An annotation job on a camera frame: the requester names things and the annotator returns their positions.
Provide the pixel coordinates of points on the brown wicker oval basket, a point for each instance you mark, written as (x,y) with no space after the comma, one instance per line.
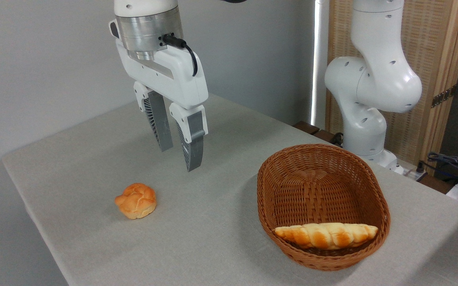
(316,186)

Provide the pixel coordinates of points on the long braided bread loaf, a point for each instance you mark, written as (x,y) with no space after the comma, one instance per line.
(324,236)

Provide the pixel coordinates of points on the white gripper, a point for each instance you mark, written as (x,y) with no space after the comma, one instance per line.
(173,75)

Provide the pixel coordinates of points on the grey tablecloth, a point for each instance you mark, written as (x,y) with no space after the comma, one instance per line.
(213,198)

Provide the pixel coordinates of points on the dark brown wooden block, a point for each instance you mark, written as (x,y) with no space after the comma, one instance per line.
(325,136)
(305,127)

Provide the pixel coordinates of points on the white power strip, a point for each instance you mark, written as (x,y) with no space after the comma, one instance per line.
(414,174)

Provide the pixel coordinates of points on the round knotted bread roll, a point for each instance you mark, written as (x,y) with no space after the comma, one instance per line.
(136,200)

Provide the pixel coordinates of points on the white vertical pole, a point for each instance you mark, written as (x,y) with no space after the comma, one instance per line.
(319,59)

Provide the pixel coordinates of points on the dark metal screen hinge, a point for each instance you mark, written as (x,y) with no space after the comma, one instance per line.
(443,96)

